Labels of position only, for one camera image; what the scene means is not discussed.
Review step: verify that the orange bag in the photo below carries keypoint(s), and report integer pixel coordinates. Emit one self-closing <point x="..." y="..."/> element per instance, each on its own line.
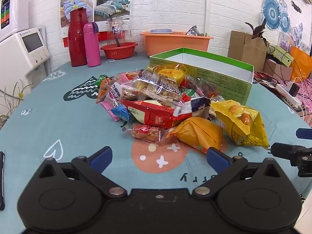
<point x="301" y="63"/>

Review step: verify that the green snack packet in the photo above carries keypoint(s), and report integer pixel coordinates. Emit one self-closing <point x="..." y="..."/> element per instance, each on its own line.
<point x="188" y="93"/>

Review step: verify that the small open cardboard box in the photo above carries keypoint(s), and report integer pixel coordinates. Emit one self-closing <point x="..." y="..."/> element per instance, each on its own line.
<point x="277" y="69"/>

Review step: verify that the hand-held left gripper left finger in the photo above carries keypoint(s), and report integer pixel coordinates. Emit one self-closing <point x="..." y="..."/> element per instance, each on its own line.
<point x="101" y="157"/>

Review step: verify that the black flat device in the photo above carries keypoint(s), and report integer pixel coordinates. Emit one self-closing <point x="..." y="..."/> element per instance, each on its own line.
<point x="2" y="180"/>

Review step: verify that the white machine with screen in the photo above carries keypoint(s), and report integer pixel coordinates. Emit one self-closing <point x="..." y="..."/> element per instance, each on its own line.
<point x="22" y="58"/>

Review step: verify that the clear packet with red snack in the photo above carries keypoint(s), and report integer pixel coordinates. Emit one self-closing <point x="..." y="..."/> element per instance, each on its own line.
<point x="145" y="131"/>

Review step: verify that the steel bowl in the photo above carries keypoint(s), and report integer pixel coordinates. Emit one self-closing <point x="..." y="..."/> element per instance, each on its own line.
<point x="193" y="31"/>

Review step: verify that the red white lettered snack packet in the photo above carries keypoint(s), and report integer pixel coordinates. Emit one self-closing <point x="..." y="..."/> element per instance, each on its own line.
<point x="115" y="92"/>

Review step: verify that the large blue round wall fan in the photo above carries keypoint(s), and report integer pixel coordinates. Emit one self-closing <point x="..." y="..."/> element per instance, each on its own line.
<point x="271" y="12"/>

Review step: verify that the dark stirring stick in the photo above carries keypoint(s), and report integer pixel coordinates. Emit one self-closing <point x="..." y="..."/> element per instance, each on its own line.
<point x="117" y="39"/>

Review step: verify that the pink insulated bottle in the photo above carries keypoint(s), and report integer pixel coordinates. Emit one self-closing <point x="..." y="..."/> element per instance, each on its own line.
<point x="92" y="46"/>

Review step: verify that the dark purple leaf plant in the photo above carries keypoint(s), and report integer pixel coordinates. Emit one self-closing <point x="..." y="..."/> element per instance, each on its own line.
<point x="258" y="30"/>

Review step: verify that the white power strip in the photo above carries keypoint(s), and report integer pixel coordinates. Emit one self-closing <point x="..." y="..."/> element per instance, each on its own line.
<point x="287" y="96"/>

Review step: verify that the white blue print snack packet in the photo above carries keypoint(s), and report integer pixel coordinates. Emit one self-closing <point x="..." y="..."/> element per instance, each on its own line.
<point x="195" y="104"/>

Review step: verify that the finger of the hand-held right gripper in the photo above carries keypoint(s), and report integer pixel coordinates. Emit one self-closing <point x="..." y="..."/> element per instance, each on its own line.
<point x="302" y="157"/>
<point x="304" y="132"/>

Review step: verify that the orange plastic basin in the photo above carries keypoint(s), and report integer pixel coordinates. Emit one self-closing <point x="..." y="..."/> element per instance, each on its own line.
<point x="170" y="43"/>

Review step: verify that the pink snack packet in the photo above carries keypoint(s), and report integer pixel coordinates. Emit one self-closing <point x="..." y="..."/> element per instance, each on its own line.
<point x="107" y="106"/>

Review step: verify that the large red snack packet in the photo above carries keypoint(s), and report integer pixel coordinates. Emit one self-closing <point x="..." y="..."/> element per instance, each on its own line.
<point x="151" y="117"/>

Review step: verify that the clear packet with brown bars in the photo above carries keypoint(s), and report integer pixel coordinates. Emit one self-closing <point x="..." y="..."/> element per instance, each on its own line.
<point x="156" y="85"/>

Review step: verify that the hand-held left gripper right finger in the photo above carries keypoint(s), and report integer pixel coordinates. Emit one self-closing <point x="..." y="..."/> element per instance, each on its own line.
<point x="218" y="158"/>

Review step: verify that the teal printed tablecloth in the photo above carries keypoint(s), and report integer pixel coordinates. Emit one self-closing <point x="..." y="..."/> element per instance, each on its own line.
<point x="61" y="117"/>

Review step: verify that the red plastic basin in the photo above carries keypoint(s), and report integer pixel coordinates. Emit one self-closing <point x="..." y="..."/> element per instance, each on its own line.
<point x="119" y="51"/>

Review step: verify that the brown cardboard box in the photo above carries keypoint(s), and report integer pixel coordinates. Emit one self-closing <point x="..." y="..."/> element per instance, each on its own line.
<point x="246" y="48"/>

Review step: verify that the wall poster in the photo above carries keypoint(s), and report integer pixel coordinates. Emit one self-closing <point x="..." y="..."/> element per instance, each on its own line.
<point x="112" y="0"/>

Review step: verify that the small blue snack packet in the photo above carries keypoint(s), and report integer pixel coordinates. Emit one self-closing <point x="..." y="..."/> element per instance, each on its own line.
<point x="120" y="112"/>

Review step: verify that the red thermos jug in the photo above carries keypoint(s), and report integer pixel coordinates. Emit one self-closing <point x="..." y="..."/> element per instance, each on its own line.
<point x="77" y="39"/>

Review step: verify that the clear dark snack packet red edge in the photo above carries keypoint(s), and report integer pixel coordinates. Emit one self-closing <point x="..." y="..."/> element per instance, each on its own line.
<point x="206" y="87"/>

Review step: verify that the blue plate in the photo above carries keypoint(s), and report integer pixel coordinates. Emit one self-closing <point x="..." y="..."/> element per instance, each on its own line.
<point x="160" y="31"/>

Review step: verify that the green cardboard box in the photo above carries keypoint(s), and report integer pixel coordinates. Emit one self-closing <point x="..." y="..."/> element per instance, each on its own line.
<point x="219" y="82"/>

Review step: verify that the dry plant stems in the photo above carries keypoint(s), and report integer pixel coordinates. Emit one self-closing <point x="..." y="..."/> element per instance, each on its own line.
<point x="12" y="97"/>

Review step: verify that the glass pitcher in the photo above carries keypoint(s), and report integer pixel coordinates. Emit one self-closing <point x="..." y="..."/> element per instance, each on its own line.
<point x="119" y="33"/>

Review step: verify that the clear orange snack packet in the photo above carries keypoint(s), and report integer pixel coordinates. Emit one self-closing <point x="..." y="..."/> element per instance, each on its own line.
<point x="103" y="87"/>

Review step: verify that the clear yellow fruit snack packet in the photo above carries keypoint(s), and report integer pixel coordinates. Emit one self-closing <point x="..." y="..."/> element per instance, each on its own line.
<point x="170" y="74"/>

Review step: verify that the white wall water purifier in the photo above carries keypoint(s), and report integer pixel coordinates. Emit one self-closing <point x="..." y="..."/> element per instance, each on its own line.
<point x="14" y="9"/>

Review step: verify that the yellow green small box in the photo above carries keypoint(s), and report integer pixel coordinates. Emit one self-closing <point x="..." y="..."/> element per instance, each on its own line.
<point x="282" y="54"/>

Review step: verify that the black power adapter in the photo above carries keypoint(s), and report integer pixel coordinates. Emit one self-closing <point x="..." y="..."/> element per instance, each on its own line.
<point x="294" y="89"/>

